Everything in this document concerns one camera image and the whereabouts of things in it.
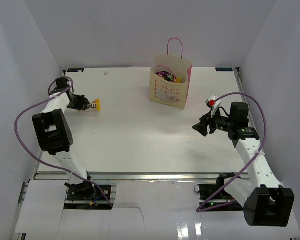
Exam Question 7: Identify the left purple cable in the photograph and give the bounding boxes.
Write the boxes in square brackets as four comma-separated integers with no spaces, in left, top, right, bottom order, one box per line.
[14,76,114,208]

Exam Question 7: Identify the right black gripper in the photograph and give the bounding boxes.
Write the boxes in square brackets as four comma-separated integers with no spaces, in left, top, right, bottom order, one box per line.
[193,106,235,137]

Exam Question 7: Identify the purple cable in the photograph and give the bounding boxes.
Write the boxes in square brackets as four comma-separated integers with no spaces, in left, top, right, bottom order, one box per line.
[196,92,268,213]
[14,76,114,208]

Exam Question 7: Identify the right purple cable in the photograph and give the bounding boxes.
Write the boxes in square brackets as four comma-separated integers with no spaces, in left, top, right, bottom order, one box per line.
[196,92,268,213]

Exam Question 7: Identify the beige pink paper bag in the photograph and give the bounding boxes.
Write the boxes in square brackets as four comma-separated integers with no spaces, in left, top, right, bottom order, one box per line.
[148,42,193,110]

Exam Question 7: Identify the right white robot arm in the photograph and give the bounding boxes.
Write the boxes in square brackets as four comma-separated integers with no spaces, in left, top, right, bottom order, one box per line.
[192,102,295,227]

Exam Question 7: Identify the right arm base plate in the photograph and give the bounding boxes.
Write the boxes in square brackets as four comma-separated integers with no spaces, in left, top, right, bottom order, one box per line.
[193,183,243,212]

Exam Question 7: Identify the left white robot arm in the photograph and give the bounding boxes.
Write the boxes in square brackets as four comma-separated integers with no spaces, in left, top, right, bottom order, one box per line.
[32,77,96,200]

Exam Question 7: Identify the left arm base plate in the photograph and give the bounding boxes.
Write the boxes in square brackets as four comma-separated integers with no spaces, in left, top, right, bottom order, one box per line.
[63,186,113,211]

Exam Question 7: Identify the left blue table label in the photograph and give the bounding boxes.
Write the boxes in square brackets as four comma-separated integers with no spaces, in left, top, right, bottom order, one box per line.
[66,68,85,73]

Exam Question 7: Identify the right blue table label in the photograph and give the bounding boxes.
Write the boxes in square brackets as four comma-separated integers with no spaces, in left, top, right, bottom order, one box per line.
[215,67,233,72]

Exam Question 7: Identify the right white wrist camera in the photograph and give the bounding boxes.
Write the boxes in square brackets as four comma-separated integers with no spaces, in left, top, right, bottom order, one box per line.
[205,95,222,116]

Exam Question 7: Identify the yellow M&M's pack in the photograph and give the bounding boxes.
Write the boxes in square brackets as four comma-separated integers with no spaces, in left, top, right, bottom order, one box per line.
[175,78,182,84]
[78,99,101,112]

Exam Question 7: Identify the blue table label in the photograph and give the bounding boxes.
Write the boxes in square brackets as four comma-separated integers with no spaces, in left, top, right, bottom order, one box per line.
[66,68,85,73]
[215,67,233,72]

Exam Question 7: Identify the purple M&M's pack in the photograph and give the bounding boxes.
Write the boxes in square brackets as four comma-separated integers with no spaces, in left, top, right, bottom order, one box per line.
[156,71,177,83]

